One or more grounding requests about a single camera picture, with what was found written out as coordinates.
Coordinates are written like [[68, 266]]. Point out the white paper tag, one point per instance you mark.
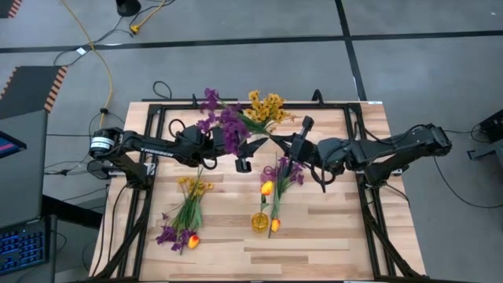
[[81, 50]]

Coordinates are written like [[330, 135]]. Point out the black metal table frame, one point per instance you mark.
[[334, 106]]

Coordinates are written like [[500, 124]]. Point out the black equipment box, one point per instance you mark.
[[493, 126]]

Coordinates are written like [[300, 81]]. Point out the yellow artificial flower bunch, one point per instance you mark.
[[267, 106], [192, 186]]

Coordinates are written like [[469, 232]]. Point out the gray metal stand foot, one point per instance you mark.
[[487, 151]]

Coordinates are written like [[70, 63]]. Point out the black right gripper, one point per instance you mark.
[[303, 147]]

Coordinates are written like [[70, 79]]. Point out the small black orange-striped mat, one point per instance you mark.
[[6, 7]]

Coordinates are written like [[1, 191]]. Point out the amber glass vase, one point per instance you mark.
[[260, 223]]

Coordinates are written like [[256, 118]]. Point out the large black orange-striped mat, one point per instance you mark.
[[27, 90]]

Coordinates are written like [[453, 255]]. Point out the black round stand base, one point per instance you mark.
[[127, 7]]

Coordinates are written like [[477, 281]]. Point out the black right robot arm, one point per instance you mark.
[[393, 151]]

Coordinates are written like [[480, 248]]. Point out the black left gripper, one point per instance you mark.
[[214, 143]]

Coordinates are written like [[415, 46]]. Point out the gray laptop with backlit keyboard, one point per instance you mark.
[[19, 177]]

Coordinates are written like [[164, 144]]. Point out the black desk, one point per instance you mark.
[[70, 212]]

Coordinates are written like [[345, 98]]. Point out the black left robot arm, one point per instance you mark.
[[157, 150]]

